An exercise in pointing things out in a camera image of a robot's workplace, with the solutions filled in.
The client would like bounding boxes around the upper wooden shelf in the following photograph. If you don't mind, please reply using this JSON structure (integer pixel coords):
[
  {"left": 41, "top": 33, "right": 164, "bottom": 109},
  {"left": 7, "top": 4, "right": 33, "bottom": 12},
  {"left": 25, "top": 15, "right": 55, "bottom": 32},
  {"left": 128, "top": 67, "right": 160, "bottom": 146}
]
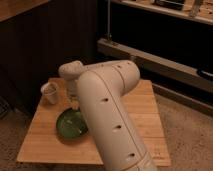
[{"left": 112, "top": 0, "right": 213, "bottom": 26}]

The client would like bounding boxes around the grey metal shelf beam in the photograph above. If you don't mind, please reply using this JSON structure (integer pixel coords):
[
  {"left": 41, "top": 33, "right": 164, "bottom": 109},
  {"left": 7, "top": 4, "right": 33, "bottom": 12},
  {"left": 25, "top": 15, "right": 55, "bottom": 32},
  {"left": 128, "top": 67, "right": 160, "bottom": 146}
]
[{"left": 97, "top": 38, "right": 213, "bottom": 116}]

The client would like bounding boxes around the green ceramic bowl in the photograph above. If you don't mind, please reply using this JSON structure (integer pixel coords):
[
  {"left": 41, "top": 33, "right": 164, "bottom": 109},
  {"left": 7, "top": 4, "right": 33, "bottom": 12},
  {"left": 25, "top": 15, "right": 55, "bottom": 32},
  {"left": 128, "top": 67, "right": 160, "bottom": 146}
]
[{"left": 56, "top": 108, "right": 88, "bottom": 140}]

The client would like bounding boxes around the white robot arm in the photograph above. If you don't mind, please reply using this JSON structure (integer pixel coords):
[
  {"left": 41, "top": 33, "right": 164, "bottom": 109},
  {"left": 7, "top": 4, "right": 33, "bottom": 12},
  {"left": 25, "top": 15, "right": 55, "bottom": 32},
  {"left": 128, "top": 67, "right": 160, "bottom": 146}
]
[{"left": 58, "top": 60, "right": 158, "bottom": 171}]

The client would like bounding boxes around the wooden square table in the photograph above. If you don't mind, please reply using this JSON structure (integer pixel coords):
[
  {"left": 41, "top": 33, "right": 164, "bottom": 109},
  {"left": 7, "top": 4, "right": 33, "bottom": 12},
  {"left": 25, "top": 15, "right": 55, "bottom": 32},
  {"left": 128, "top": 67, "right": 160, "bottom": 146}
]
[{"left": 17, "top": 78, "right": 171, "bottom": 166}]

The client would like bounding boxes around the white paper cup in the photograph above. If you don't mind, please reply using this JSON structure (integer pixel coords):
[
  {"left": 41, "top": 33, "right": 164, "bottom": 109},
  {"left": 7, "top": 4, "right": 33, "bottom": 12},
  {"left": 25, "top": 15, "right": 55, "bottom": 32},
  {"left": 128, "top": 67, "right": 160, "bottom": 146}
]
[{"left": 40, "top": 82, "right": 59, "bottom": 104}]

